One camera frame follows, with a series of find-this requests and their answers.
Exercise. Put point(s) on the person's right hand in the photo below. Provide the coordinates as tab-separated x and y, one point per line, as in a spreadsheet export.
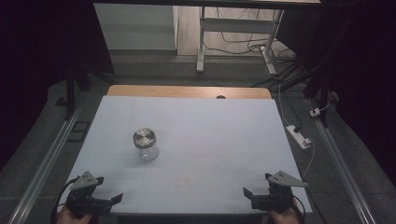
285	217

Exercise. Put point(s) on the white metal desk frame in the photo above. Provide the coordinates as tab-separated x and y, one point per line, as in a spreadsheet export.
236	25

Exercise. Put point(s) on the black curtain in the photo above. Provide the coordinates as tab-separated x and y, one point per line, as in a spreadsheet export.
367	87
37	77

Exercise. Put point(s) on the white foam board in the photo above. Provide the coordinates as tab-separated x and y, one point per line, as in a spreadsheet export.
199	140

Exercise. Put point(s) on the white power strip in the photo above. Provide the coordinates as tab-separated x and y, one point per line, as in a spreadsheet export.
298	136

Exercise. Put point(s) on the black rectangular floor frame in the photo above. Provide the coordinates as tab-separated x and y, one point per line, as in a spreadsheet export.
78	131

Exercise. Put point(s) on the aluminium floor rail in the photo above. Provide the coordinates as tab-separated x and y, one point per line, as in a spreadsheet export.
46	165
342	168

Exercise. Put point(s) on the small white adapter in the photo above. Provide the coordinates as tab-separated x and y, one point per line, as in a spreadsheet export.
315	112

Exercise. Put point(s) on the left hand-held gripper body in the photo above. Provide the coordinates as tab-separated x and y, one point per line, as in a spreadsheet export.
81	199

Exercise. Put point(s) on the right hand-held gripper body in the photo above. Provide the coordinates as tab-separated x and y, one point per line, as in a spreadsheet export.
278	194

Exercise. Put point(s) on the clear glass jar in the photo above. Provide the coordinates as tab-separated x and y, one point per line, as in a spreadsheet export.
148	151

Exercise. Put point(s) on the round metal jar lid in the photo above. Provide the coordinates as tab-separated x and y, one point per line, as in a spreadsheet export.
144	137

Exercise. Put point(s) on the white cabinet panel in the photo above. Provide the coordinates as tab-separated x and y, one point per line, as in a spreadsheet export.
135	26

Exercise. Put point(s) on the wooden table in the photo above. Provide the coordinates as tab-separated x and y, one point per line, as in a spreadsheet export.
174	91

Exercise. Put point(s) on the person's left hand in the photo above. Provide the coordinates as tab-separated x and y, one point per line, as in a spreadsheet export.
71	217

